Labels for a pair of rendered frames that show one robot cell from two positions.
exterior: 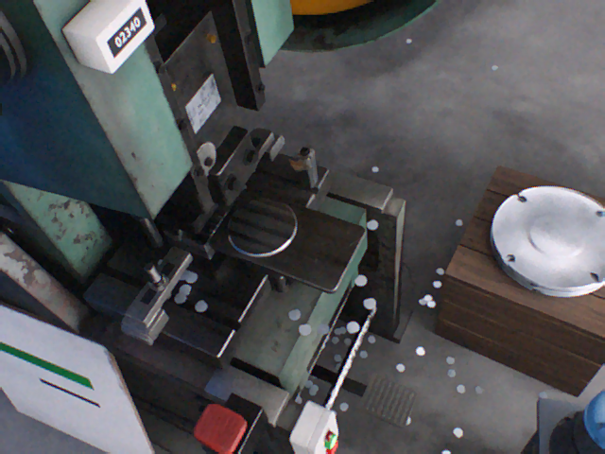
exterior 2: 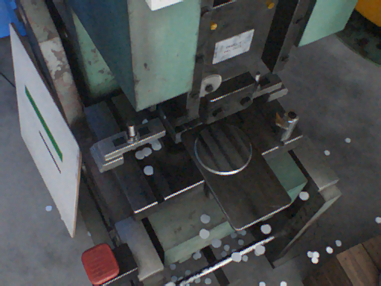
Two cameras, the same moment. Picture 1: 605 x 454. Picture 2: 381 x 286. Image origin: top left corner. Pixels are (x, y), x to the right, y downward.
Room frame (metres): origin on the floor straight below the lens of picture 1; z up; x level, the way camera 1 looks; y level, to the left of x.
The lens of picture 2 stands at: (0.16, -0.03, 1.63)
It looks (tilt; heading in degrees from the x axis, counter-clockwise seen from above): 61 degrees down; 20
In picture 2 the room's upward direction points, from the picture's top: 7 degrees clockwise
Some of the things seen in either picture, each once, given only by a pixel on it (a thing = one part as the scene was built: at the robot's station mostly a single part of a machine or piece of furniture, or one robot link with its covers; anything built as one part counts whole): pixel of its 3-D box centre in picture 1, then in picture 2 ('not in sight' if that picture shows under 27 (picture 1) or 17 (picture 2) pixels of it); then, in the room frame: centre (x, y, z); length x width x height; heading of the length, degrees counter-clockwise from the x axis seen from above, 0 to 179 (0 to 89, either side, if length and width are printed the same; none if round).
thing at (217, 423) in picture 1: (224, 433); (101, 267); (0.30, 0.17, 0.72); 0.07 x 0.06 x 0.08; 54
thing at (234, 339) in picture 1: (216, 236); (192, 128); (0.70, 0.17, 0.68); 0.45 x 0.30 x 0.06; 144
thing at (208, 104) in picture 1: (182, 110); (217, 39); (0.68, 0.13, 1.04); 0.17 x 0.15 x 0.30; 54
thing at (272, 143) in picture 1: (249, 150); (256, 85); (0.84, 0.07, 0.76); 0.17 x 0.06 x 0.10; 144
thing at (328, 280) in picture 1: (290, 254); (230, 178); (0.60, 0.02, 0.72); 0.25 x 0.14 x 0.14; 54
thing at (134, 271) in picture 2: (243, 441); (114, 274); (0.31, 0.16, 0.62); 0.10 x 0.06 x 0.20; 144
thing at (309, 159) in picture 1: (307, 165); (287, 124); (0.77, -0.04, 0.75); 0.03 x 0.03 x 0.10; 54
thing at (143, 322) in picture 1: (155, 286); (128, 137); (0.56, 0.27, 0.76); 0.17 x 0.06 x 0.10; 144
